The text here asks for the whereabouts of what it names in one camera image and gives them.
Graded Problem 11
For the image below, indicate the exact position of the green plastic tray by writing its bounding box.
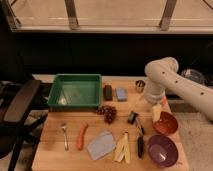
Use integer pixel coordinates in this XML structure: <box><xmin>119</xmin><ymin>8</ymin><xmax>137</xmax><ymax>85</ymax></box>
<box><xmin>47</xmin><ymin>74</ymin><xmax>102</xmax><ymax>109</ymax></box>

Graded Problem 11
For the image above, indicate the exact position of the silver fork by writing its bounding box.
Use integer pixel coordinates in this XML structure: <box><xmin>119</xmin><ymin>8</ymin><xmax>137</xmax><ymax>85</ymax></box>
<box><xmin>61</xmin><ymin>123</ymin><xmax>69</xmax><ymax>151</ymax></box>

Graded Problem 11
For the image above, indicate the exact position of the blue sponge block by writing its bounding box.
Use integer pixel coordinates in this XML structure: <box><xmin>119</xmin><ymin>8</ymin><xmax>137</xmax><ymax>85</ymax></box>
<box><xmin>115</xmin><ymin>87</ymin><xmax>127</xmax><ymax>101</ymax></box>

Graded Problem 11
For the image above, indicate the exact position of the purple bowl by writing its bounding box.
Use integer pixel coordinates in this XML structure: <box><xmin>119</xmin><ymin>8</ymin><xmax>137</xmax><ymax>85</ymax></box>
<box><xmin>147</xmin><ymin>135</ymin><xmax>179</xmax><ymax>168</ymax></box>

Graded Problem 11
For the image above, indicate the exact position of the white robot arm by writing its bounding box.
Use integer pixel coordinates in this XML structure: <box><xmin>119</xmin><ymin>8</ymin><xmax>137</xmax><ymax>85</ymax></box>
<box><xmin>143</xmin><ymin>57</ymin><xmax>213</xmax><ymax>121</ymax></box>

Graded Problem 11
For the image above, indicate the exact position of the orange fruit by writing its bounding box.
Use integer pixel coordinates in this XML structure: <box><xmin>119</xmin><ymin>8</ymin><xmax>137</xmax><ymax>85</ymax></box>
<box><xmin>161</xmin><ymin>96</ymin><xmax>167</xmax><ymax>106</ymax></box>

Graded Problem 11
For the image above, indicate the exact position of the black office chair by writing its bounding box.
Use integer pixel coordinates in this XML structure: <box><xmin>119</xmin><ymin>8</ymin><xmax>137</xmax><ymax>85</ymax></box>
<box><xmin>0</xmin><ymin>80</ymin><xmax>47</xmax><ymax>171</ymax></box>

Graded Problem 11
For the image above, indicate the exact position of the bunch of dark grapes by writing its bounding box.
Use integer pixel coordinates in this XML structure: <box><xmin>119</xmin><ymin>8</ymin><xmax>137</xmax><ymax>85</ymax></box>
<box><xmin>96</xmin><ymin>105</ymin><xmax>117</xmax><ymax>124</ymax></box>

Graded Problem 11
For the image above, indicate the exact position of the blue plate in background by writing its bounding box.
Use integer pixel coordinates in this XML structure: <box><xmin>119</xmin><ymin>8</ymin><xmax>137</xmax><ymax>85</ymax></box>
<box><xmin>181</xmin><ymin>69</ymin><xmax>205</xmax><ymax>85</ymax></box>

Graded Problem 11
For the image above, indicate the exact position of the yellow banana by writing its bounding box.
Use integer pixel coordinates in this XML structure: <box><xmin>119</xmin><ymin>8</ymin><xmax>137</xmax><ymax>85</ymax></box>
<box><xmin>114</xmin><ymin>132</ymin><xmax>131</xmax><ymax>164</ymax></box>

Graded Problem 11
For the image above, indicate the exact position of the small metal cup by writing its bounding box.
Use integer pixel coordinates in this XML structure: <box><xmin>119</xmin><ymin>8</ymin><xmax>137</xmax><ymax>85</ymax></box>
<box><xmin>135</xmin><ymin>80</ymin><xmax>145</xmax><ymax>93</ymax></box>

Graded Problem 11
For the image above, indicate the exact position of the red orange bowl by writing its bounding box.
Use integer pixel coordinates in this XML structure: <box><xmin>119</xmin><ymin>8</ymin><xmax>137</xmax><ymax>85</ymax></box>
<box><xmin>152</xmin><ymin>111</ymin><xmax>178</xmax><ymax>136</ymax></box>

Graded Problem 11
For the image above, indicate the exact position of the orange carrot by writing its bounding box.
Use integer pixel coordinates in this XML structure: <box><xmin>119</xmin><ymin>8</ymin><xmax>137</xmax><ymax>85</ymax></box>
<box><xmin>76</xmin><ymin>123</ymin><xmax>88</xmax><ymax>150</ymax></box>

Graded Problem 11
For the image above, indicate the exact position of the grey blue cloth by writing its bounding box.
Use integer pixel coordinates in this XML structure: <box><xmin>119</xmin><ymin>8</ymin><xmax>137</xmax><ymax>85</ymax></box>
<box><xmin>87</xmin><ymin>131</ymin><xmax>116</xmax><ymax>160</ymax></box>

